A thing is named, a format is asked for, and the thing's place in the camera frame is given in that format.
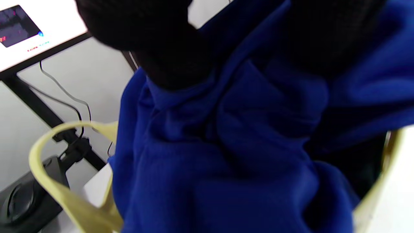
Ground person's left hand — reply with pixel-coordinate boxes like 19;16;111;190
76;0;386;89

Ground blue t-shirt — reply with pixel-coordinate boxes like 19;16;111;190
108;0;414;233

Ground yellow laundry basket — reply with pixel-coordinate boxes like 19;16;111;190
28;120;405;233

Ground dark flat tablet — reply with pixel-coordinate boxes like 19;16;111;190
0;5;44;48

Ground black floor device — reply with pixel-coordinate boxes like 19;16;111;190
0;155;70;233

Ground thin black cables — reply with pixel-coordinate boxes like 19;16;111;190
27;60;117;161

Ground black table frame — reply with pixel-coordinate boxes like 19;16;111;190
0;32;109;170

